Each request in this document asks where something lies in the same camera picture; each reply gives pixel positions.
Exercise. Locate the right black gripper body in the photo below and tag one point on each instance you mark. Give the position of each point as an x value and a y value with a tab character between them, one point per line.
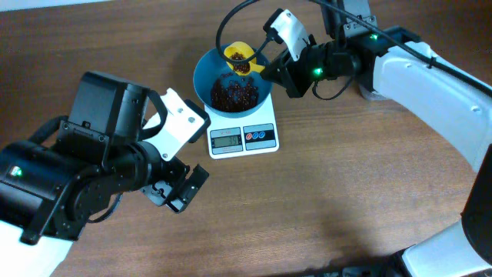
294	75

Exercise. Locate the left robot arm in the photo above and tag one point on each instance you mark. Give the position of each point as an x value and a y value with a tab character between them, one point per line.
119	137

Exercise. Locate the red beans in bowl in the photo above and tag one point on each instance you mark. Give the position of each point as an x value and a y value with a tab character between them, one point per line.
234	95

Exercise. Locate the clear plastic container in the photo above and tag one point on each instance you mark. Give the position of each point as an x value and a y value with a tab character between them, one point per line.
371	96

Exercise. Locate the yellow measuring scoop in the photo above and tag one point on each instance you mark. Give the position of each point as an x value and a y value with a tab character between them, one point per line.
240	51

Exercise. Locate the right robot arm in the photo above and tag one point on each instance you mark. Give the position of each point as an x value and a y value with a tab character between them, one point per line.
395	64

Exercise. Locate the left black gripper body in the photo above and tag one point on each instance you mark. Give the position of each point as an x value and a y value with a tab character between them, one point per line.
178	187

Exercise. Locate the white digital kitchen scale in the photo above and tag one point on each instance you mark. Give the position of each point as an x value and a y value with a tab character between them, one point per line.
252	134

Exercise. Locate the teal blue bowl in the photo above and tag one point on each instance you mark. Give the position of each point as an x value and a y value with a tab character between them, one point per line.
210	67

